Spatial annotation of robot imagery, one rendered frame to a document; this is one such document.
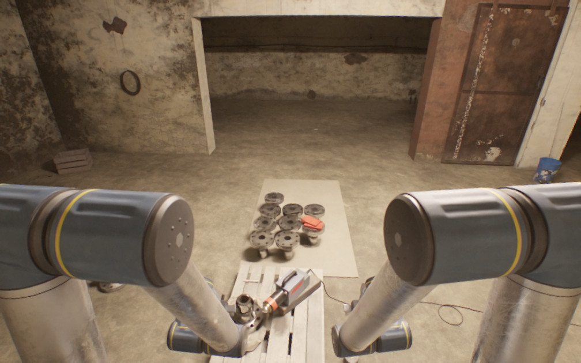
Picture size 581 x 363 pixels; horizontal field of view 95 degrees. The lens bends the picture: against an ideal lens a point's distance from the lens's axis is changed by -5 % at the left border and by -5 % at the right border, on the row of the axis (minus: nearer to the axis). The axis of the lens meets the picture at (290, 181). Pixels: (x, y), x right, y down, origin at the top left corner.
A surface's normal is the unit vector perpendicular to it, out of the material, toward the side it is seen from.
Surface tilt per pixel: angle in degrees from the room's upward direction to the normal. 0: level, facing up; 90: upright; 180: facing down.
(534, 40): 90
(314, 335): 0
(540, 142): 90
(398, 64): 90
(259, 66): 90
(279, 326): 0
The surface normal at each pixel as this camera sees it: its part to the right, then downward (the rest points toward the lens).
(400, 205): -0.99, -0.07
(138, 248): -0.08, -0.01
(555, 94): -0.08, 0.47
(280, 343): 0.00, -0.89
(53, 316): 0.76, 0.21
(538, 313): -0.49, 0.28
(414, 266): -0.97, 0.12
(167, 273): 0.98, 0.14
